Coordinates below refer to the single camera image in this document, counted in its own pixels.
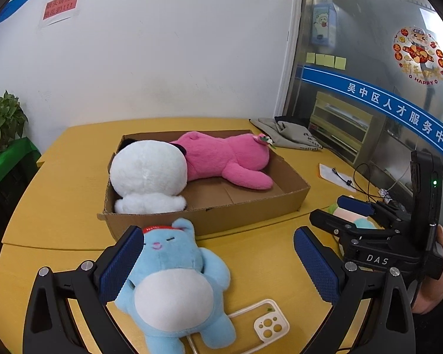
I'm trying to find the pastel plush toy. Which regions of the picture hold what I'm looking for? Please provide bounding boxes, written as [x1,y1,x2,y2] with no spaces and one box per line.
[325,204,376,246]

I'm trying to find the grey window frame post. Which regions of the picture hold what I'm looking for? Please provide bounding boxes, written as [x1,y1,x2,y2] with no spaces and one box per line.
[279,0,315,119]

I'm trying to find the green potted plant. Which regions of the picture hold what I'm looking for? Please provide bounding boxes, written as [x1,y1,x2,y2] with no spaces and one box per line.
[0,88,29,155]

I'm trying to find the blue plush toy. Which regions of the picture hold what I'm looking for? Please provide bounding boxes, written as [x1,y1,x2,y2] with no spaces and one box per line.
[114,217,237,349]

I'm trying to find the green planter box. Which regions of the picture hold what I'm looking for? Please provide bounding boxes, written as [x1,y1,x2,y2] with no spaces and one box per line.
[0,137,41,200]

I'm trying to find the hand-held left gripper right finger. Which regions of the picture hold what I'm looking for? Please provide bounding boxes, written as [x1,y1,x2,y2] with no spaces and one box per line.
[294,226,417,354]

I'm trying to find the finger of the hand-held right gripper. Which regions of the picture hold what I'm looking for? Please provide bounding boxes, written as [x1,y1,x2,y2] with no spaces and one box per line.
[336,195,412,226]
[309,208,394,245]

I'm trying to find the brown cardboard box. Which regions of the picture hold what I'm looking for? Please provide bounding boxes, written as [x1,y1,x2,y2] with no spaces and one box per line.
[97,130,311,240]

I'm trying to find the grey cloth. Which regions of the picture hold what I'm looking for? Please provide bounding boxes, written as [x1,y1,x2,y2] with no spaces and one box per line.
[249,117,324,152]

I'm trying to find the short black cable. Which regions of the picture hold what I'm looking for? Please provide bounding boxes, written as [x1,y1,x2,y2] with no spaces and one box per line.
[331,167,354,187]

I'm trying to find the white paper sheet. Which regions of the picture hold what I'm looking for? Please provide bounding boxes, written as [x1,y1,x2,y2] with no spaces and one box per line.
[318,163,357,193]

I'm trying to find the round festive window sticker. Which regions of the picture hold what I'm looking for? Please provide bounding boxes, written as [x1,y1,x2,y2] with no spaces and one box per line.
[392,26,443,86]

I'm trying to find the red wall sign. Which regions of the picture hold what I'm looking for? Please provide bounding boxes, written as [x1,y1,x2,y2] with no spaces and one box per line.
[41,0,83,27]

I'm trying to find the black cables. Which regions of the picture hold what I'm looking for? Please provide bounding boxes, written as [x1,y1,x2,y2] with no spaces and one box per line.
[352,161,410,207]

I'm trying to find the pale yellow shelf unit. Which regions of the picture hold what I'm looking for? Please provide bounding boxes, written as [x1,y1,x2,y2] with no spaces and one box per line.
[310,91,376,165]

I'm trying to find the blue cartoon poster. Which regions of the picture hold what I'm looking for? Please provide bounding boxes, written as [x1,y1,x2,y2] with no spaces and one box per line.
[310,2,339,49]

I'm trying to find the blue glass banner strip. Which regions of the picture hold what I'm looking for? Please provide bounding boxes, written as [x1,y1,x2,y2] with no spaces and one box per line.
[303,64,443,160]

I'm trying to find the white plush toy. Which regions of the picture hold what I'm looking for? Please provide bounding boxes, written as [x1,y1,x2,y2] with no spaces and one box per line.
[109,139,188,215]

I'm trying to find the clear phone case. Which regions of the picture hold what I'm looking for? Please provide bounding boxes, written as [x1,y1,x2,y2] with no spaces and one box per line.
[186,298,291,354]

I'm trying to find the pink plush toy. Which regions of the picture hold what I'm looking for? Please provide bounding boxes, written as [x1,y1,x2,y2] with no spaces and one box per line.
[169,131,275,192]

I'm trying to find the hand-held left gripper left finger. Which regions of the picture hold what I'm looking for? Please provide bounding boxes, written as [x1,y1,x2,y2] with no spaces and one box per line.
[22,224,144,354]

